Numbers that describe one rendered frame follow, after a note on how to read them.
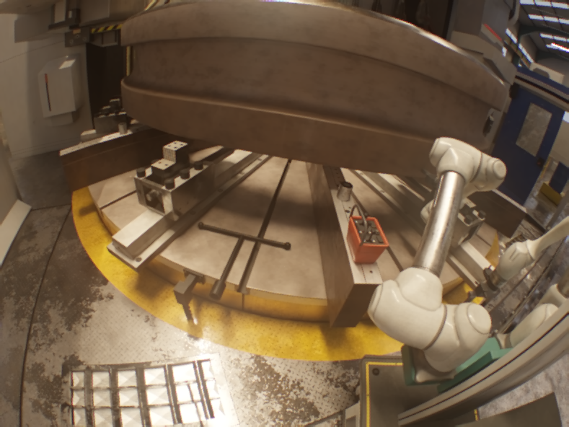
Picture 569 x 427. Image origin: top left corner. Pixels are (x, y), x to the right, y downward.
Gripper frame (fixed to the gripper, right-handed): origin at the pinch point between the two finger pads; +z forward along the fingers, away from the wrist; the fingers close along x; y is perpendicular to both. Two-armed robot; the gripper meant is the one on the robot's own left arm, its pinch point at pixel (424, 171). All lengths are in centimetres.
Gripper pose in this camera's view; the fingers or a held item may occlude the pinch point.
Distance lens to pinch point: 179.3
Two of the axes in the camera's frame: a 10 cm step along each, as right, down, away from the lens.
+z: -2.3, -6.0, 7.6
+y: 1.3, -8.0, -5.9
